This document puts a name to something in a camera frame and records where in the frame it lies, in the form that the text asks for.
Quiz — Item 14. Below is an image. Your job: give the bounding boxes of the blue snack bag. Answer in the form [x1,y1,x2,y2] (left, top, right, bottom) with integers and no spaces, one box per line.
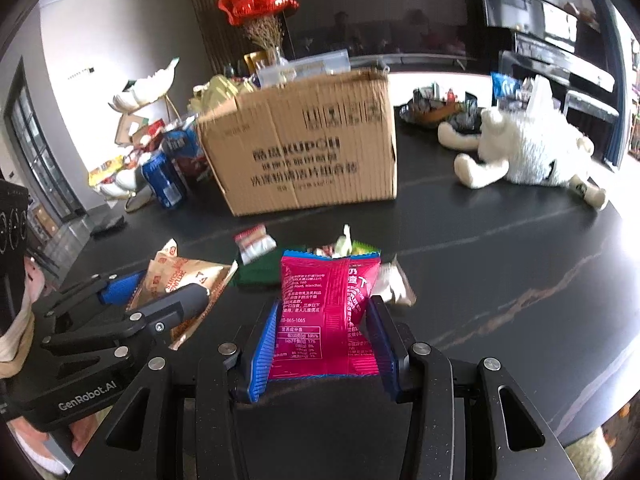
[491,72,524,99]

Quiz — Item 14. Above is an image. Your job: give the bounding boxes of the dried flower bunch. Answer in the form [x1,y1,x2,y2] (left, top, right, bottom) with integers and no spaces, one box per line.
[244,15,287,53]

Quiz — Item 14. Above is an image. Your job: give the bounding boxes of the large red heart balloon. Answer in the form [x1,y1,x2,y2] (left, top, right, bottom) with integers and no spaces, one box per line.
[218,0,300,25]

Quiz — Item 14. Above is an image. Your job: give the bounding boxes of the clear plastic zip bag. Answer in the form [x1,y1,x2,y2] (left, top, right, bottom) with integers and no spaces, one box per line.
[257,50,351,87]

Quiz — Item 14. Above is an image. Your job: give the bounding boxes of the pale beige snack packet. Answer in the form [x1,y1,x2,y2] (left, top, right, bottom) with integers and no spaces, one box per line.
[372,255,417,307]

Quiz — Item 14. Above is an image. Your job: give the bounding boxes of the blue drink can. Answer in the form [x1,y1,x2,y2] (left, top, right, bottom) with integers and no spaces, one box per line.
[141,152,187,210]

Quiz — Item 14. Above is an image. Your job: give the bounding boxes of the black television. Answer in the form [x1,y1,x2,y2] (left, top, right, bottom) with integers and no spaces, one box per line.
[275,0,481,68]

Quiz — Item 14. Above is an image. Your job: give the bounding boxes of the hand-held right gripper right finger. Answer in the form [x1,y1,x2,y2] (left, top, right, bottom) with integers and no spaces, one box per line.
[367,295,583,480]

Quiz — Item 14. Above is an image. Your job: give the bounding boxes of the dark blue curtain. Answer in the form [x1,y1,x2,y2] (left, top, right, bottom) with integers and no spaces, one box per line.
[600,10,640,161]

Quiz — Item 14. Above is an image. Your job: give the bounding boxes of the person's left forearm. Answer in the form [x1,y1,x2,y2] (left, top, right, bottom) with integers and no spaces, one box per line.
[7,405,73,478]

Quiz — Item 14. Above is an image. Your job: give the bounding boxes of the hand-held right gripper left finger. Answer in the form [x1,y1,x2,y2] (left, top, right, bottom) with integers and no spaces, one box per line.
[70,297,281,480]

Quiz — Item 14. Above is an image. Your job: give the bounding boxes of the black framed glass door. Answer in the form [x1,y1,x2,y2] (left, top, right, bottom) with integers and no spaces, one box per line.
[5,60,87,222]

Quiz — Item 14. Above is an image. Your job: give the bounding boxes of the small open cardboard box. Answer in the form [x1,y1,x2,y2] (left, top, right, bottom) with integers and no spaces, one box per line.
[115,112,166,147]

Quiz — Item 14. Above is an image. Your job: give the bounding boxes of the dark bowl of snacks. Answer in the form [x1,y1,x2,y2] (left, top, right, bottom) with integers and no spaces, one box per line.
[397,87,482,130]

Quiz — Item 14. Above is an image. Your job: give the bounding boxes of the brown cardboard box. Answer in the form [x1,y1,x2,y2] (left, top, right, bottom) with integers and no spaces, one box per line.
[195,67,398,217]

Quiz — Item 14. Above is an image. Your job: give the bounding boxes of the green white snack packet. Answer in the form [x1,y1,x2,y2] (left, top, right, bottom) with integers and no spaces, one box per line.
[332,225,381,261]

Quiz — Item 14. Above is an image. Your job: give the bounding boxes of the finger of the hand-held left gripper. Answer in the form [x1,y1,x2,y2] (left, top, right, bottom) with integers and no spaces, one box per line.
[30,271,150,318]
[41,282,211,361]

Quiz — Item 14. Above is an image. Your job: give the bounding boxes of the black piano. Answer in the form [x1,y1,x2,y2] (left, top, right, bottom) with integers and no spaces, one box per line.
[480,0,618,126]

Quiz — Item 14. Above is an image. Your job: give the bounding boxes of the pink snack packet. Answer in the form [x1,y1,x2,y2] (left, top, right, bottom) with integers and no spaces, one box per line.
[270,252,383,381]

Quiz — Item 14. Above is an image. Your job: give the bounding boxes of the gold paper bag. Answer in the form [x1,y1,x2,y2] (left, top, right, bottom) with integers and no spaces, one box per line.
[244,51,268,77]

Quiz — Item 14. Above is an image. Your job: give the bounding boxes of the black robot vacuum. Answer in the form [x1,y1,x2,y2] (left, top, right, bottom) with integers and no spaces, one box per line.
[90,212,126,237]

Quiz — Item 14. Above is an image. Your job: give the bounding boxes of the white shell bowl of snacks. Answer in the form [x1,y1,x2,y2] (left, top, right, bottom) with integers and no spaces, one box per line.
[89,152,151,201]

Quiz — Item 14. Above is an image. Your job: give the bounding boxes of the small red white packet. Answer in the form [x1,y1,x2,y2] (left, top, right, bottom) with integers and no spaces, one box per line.
[235,225,277,264]

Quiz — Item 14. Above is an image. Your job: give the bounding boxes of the dark green packet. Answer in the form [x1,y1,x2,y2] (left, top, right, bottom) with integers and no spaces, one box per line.
[232,245,311,289]

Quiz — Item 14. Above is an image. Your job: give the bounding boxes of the white plush toy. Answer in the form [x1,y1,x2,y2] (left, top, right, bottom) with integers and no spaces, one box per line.
[437,75,610,211]

